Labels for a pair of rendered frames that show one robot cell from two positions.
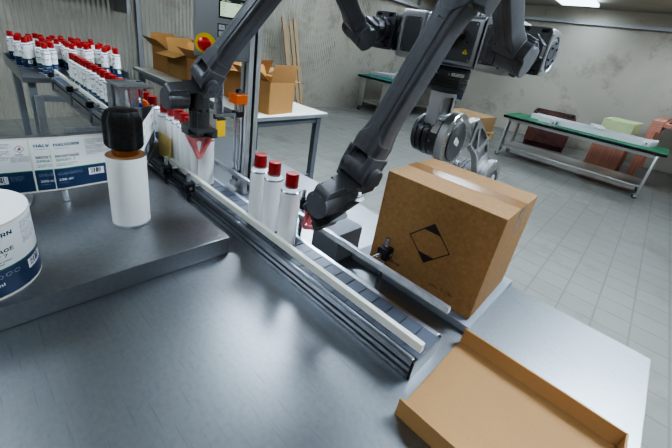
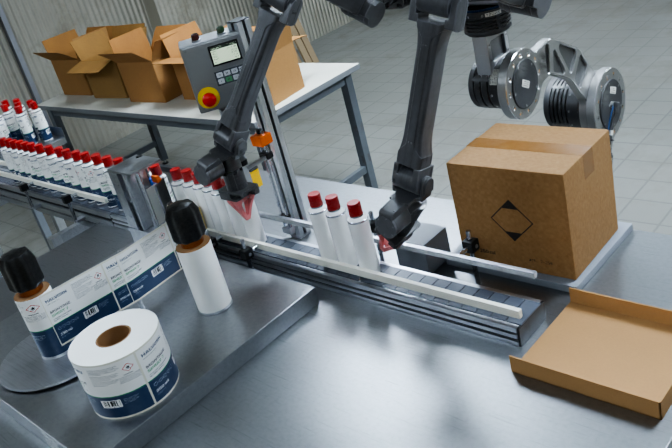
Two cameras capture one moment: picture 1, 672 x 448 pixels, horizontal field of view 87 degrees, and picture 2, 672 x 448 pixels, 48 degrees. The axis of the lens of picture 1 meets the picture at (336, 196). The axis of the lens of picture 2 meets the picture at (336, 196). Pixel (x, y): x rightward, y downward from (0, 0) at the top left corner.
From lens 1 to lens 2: 0.95 m
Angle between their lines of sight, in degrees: 8
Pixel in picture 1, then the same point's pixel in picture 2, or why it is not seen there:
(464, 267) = (550, 231)
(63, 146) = (127, 258)
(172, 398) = (332, 413)
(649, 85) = not seen: outside the picture
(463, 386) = (572, 335)
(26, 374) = (220, 432)
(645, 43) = not seen: outside the picture
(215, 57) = (235, 118)
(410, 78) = (421, 97)
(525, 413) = (629, 337)
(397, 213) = (471, 201)
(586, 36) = not seen: outside the picture
